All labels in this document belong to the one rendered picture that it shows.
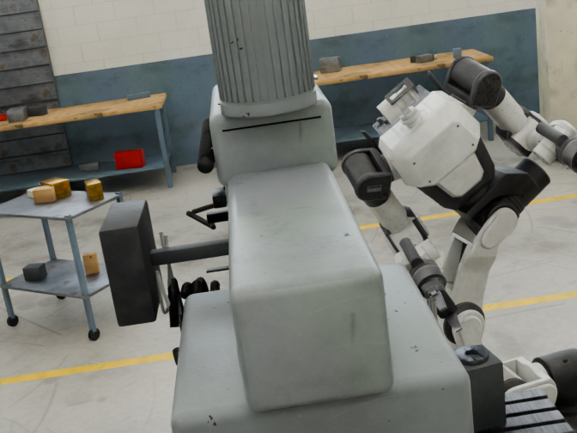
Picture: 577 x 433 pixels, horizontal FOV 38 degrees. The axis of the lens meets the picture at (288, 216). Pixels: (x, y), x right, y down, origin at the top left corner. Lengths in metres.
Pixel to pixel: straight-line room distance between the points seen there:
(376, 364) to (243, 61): 0.70
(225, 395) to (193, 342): 0.22
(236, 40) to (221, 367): 0.63
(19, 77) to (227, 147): 8.04
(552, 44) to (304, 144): 6.28
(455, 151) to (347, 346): 1.37
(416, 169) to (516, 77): 7.67
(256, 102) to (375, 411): 0.67
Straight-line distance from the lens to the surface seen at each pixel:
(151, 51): 9.58
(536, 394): 2.53
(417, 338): 1.43
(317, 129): 1.78
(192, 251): 1.77
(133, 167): 8.96
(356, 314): 1.20
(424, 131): 2.49
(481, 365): 2.29
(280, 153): 1.78
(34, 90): 9.74
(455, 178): 2.55
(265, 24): 1.65
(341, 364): 1.23
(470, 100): 2.54
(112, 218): 1.75
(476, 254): 2.67
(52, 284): 5.77
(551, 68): 8.00
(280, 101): 1.66
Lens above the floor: 2.20
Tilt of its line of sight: 18 degrees down
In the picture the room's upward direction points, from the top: 8 degrees counter-clockwise
